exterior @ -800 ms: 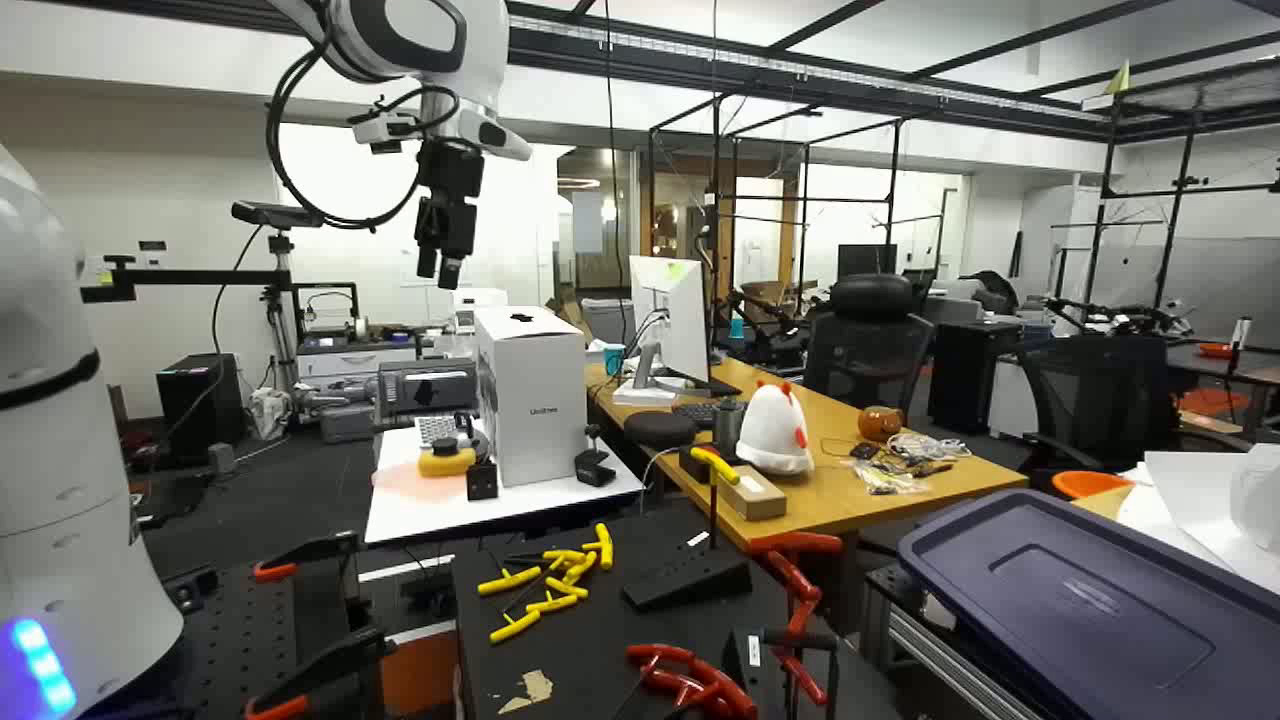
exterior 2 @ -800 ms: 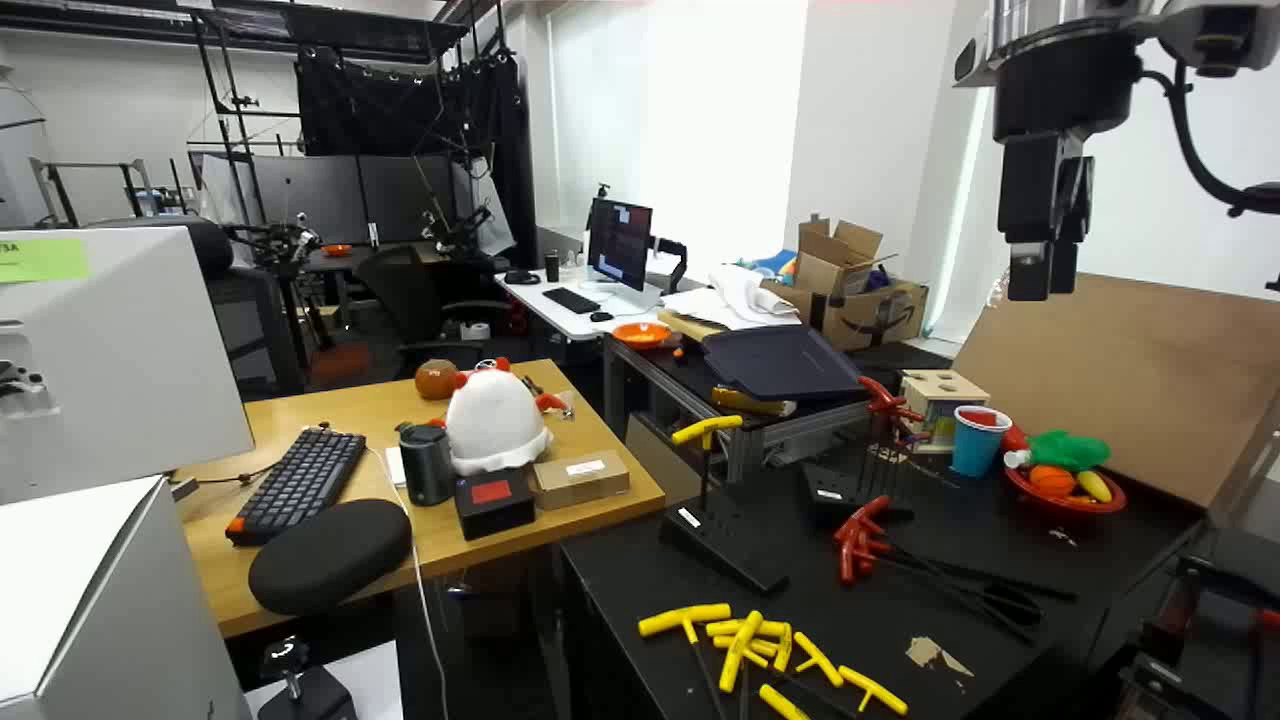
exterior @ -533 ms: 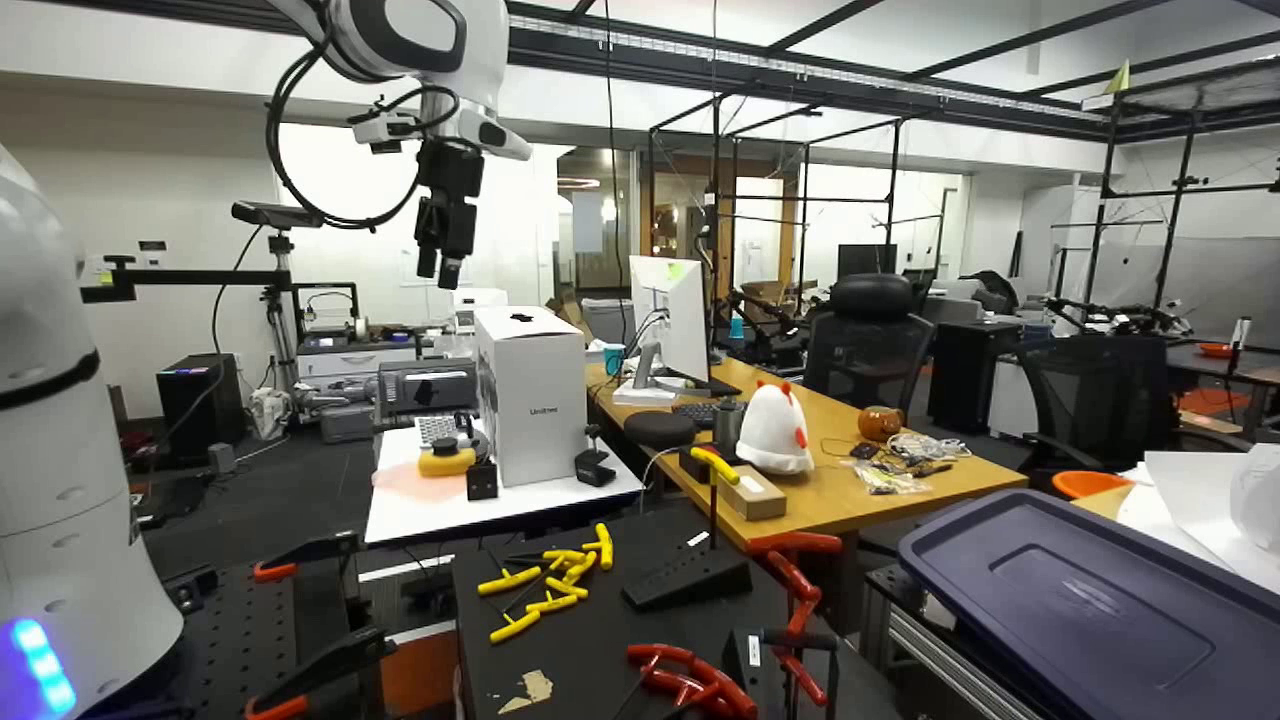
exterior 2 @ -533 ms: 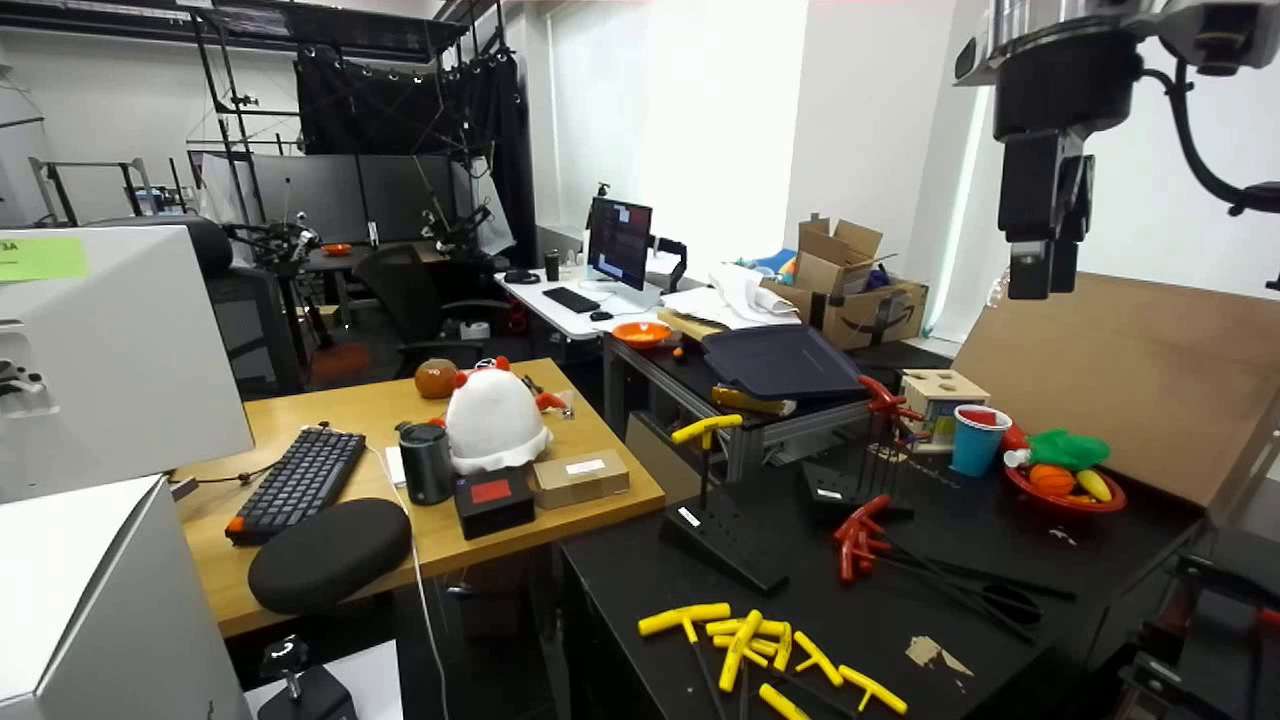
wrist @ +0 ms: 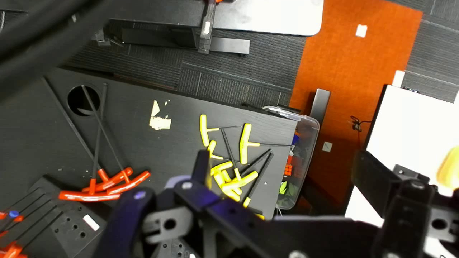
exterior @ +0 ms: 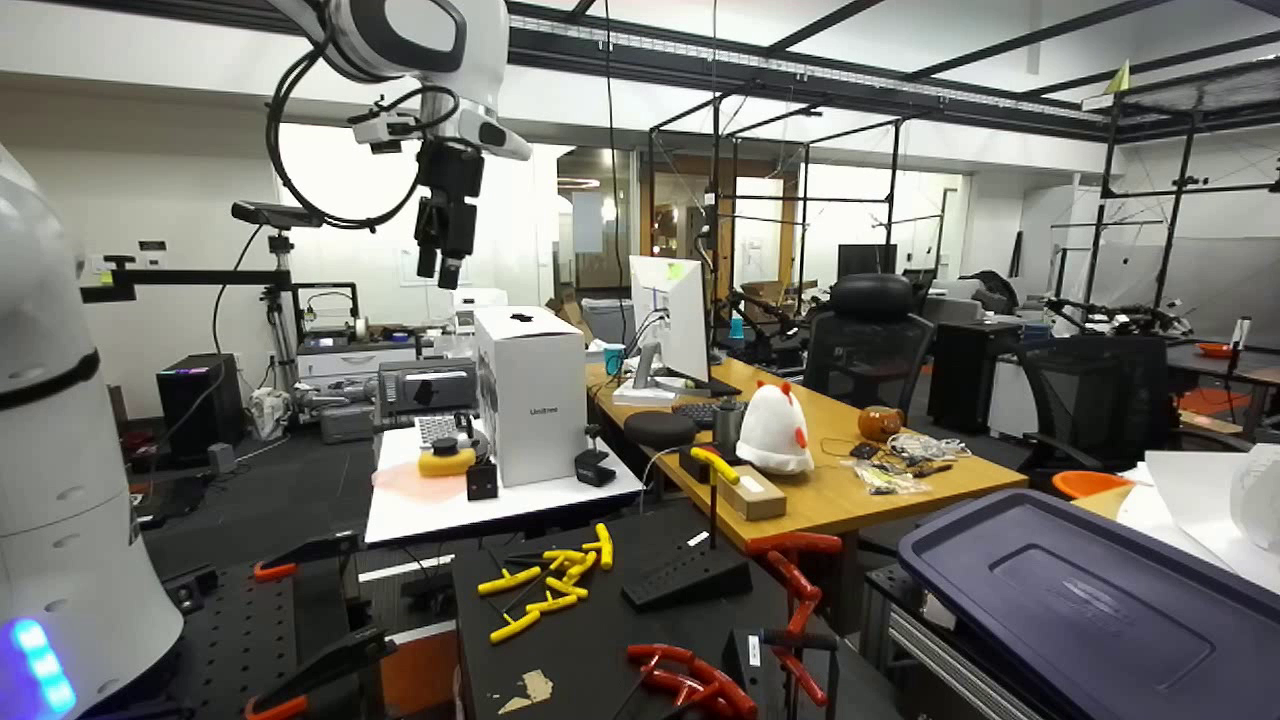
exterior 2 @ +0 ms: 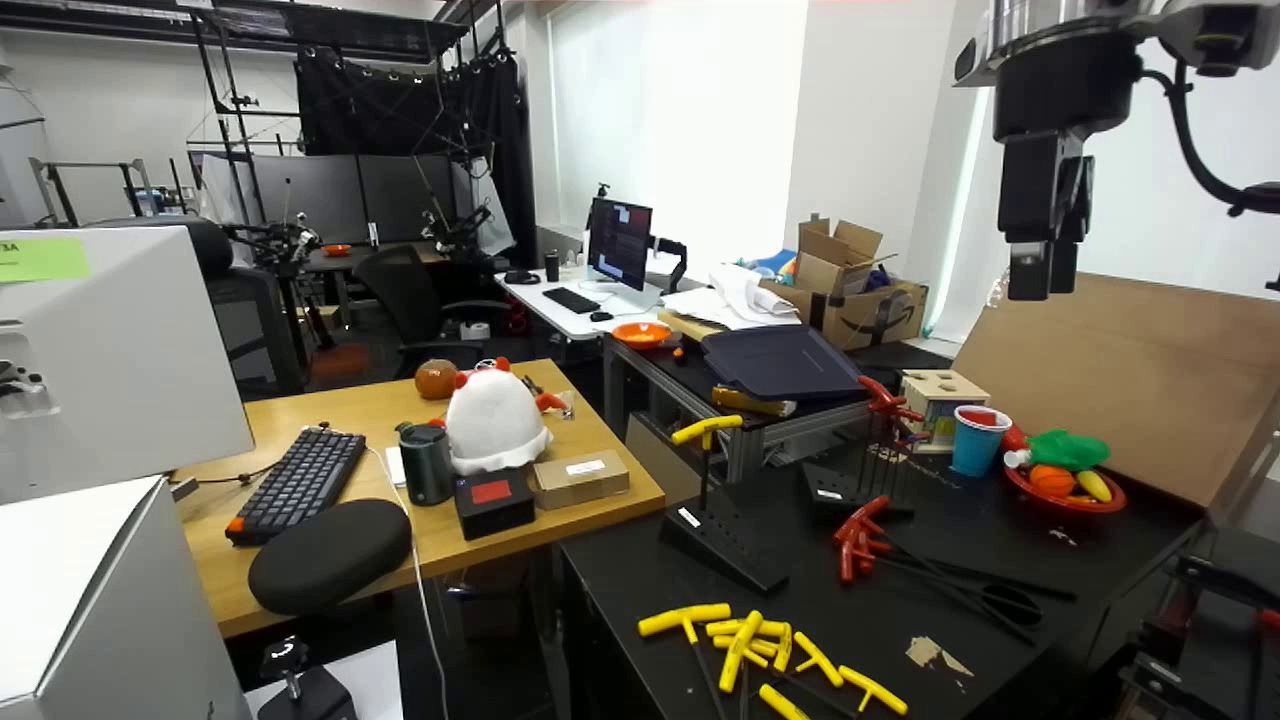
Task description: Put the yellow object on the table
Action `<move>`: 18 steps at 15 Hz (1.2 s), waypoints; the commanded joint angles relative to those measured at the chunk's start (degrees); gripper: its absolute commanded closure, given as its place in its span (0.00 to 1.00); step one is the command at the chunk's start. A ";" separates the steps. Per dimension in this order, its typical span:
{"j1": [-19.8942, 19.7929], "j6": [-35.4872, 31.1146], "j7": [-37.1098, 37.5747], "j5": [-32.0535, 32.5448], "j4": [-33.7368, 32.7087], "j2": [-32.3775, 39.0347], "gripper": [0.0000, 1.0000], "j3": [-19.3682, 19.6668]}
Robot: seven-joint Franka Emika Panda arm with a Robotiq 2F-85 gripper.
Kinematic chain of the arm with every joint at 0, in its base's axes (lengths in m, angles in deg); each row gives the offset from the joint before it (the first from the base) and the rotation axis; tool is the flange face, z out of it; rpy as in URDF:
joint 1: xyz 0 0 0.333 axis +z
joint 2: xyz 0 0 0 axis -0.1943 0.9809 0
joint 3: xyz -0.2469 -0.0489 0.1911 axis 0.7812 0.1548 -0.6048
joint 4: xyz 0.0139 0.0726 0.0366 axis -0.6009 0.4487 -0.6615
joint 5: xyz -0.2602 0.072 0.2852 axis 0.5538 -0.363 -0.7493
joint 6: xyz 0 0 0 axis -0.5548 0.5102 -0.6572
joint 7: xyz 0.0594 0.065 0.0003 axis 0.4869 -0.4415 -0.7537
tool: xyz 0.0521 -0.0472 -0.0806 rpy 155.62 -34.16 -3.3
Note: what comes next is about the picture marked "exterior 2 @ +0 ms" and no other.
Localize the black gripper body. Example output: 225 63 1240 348
994 31 1140 244

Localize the large yellow T-handle hex key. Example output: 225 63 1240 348
668 414 744 512

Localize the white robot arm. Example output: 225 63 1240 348
953 0 1280 299

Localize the wooden shape sorter box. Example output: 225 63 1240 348
900 370 988 431

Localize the blue paper cup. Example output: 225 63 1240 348
953 406 1014 475

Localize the orange bowl with toy food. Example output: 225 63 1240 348
1001 429 1128 518

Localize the cardboard box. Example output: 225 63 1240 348
781 215 930 352

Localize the dark blue bin lid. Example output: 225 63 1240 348
706 324 859 399

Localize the black hex key stand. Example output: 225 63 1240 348
664 509 789 596

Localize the laptop computer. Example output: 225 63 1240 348
589 200 651 288

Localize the white helmet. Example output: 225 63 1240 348
445 370 553 471

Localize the black office chair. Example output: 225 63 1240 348
357 244 521 373

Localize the black round cushion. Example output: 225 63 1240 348
247 499 411 617

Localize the black keyboard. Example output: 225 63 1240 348
225 429 368 547

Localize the white box device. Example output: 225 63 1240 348
0 224 251 499

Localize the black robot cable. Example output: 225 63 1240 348
1140 62 1280 221

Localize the red T-handle hex key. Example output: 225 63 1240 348
833 498 887 583

